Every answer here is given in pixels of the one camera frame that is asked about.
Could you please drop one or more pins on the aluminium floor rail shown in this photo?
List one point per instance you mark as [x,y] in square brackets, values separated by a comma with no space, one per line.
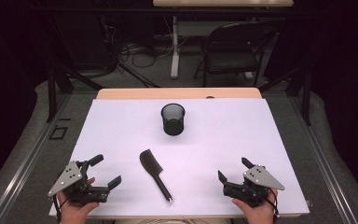
[323,168]
[21,168]

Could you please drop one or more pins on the black folding chair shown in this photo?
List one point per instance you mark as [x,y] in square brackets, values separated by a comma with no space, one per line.
[230,59]

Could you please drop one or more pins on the black comb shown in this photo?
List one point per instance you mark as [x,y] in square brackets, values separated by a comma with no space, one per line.
[150,163]

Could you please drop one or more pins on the white board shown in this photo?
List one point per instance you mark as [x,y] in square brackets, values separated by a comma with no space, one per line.
[214,149]

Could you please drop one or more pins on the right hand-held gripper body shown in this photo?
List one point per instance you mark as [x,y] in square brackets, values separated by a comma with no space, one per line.
[261,178]

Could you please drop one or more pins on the black mesh cup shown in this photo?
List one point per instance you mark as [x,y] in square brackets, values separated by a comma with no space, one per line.
[173,126]

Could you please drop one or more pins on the white-legged desk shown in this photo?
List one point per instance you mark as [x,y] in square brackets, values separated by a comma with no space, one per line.
[175,59]

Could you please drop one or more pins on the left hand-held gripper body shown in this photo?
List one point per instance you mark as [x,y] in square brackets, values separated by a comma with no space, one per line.
[65,179]

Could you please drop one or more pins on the person's left hand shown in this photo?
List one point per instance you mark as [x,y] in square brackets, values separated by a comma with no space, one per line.
[74,214]

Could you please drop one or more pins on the black metal stand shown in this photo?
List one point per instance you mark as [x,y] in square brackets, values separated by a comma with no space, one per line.
[52,93]
[306,96]

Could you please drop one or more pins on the person's right hand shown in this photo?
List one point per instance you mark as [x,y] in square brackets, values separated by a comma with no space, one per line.
[261,214]

